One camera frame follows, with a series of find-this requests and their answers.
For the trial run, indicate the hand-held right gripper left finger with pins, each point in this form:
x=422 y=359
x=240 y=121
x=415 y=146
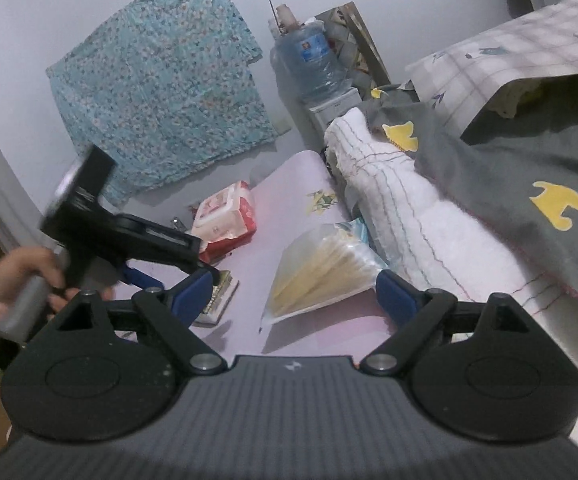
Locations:
x=194 y=291

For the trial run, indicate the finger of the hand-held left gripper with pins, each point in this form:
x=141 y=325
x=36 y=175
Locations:
x=205 y=272
x=136 y=276

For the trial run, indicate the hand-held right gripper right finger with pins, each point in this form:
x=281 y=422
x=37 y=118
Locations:
x=394 y=292

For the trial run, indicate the clear pack of yellow cloths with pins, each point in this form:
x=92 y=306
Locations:
x=314 y=270

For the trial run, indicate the person's left hand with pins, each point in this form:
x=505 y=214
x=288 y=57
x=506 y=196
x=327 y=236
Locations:
x=14 y=275

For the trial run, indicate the gold tin box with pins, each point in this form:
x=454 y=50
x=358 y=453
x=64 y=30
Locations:
x=219 y=302

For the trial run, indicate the small metal object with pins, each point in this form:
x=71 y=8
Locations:
x=176 y=223

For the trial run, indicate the red wet wipes packet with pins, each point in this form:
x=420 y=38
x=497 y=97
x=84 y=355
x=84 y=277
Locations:
x=224 y=215

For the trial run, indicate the white striped towel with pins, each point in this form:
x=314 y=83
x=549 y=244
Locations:
x=419 y=210

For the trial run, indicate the purple printed mat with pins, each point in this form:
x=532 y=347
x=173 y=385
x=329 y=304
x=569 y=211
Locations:
x=279 y=195

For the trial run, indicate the grey blanket with yellow figures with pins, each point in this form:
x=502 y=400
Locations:
x=494 y=160

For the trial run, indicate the white water dispenser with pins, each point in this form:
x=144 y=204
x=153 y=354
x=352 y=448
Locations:
x=334 y=107

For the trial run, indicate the large blue water bottle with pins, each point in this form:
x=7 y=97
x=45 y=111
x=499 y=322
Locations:
x=309 y=55

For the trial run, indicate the patterned folded board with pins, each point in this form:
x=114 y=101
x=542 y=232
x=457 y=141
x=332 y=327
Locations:
x=359 y=35

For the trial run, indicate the beige thread spool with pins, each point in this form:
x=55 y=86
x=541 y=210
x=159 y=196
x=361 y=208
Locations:
x=285 y=17

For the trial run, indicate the white checked cloth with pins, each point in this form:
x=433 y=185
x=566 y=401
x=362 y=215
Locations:
x=519 y=45

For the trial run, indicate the blue floral wall cloth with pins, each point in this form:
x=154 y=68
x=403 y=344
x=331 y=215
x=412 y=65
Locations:
x=159 y=85

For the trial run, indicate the white wall socket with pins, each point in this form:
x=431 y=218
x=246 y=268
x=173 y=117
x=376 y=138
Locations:
x=284 y=125

